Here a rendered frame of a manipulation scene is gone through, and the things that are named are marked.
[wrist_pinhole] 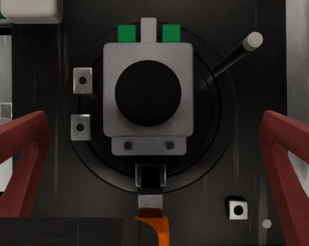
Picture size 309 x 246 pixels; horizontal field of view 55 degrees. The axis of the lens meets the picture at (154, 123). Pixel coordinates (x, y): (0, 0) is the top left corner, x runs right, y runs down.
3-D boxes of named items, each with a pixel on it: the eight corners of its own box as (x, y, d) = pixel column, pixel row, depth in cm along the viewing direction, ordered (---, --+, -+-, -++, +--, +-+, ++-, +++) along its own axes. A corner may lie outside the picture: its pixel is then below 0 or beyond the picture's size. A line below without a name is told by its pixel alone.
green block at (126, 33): (139, 60, 24) (136, 43, 19) (124, 60, 24) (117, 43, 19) (139, 45, 24) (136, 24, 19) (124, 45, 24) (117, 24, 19)
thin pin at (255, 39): (223, 74, 24) (263, 46, 15) (213, 74, 24) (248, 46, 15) (223, 64, 24) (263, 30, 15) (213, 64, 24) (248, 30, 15)
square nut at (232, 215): (244, 216, 26) (248, 219, 25) (225, 216, 26) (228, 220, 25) (244, 197, 26) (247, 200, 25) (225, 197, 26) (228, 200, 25)
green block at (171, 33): (174, 60, 24) (180, 42, 19) (159, 60, 24) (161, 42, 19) (174, 45, 24) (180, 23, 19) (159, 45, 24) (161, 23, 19)
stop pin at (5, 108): (31, 119, 30) (12, 118, 26) (19, 119, 30) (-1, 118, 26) (31, 105, 30) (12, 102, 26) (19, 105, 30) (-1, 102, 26)
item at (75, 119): (94, 139, 24) (90, 140, 22) (75, 139, 24) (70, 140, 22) (94, 114, 24) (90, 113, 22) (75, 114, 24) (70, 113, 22)
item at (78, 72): (96, 95, 24) (92, 93, 22) (77, 95, 24) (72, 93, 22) (96, 70, 24) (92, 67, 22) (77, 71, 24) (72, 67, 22)
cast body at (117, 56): (181, 151, 20) (197, 164, 13) (116, 151, 20) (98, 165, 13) (181, 27, 20) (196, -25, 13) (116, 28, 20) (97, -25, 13)
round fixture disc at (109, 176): (231, 189, 26) (238, 194, 24) (69, 191, 25) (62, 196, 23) (230, 28, 26) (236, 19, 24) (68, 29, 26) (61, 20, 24)
